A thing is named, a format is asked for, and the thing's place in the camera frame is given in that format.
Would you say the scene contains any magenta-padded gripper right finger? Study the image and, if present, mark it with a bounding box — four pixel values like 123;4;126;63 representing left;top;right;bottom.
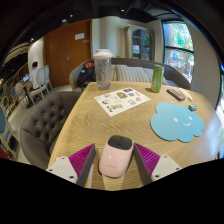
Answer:
132;143;183;186

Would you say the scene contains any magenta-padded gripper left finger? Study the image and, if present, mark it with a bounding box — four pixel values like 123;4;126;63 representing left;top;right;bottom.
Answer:
45;143;97;188

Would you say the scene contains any pink computer mouse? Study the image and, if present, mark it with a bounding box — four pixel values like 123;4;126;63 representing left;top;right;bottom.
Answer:
98;134;135;179

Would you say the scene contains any blue cloud-shaped mouse pad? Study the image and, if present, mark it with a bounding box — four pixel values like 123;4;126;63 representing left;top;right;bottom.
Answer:
149;102;205;144

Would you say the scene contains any grey tufted armchair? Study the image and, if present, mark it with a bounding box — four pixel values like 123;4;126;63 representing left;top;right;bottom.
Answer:
19;90;83;171

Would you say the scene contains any white sticker sheet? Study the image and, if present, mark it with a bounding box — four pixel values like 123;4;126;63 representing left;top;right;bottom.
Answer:
93;87;152;118

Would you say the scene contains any black flat box orange print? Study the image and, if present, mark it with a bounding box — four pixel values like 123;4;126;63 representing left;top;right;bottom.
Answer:
166;88;186;102

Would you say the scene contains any white plastic tube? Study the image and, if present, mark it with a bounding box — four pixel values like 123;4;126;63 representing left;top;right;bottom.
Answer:
178;87;194;102

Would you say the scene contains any green drink can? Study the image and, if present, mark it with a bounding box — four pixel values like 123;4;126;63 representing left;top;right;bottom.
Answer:
150;64;165;94

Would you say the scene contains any striped beige cushion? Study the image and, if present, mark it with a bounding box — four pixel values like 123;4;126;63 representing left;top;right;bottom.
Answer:
143;67;169;86
111;64;120;82
115;64;148;83

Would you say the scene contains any black backpack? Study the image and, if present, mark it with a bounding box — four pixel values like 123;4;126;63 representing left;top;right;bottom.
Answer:
77;60;97;89

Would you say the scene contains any blue round-back chair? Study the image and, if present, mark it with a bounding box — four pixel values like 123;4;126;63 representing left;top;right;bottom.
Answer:
0;106;17;158

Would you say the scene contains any grey curved sofa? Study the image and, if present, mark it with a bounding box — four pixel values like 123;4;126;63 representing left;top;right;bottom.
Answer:
68;57;193;91

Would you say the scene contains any clear plastic shaker cup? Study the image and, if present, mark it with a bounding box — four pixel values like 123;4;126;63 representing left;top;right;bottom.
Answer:
92;48;115;91

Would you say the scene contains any person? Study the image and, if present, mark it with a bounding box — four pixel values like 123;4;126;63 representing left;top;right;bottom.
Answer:
29;61;42;91

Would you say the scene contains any bright side window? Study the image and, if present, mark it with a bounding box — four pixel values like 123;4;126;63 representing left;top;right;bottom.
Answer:
215;66;224;118

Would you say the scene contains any brown wooden door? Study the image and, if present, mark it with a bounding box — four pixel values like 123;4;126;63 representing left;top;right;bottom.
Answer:
43;19;93;88

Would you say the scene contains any black-framed window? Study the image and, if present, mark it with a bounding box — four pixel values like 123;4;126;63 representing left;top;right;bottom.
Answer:
162;20;195;84

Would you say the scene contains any glass-door cabinet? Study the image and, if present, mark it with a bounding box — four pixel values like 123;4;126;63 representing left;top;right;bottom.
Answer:
124;23;156;62

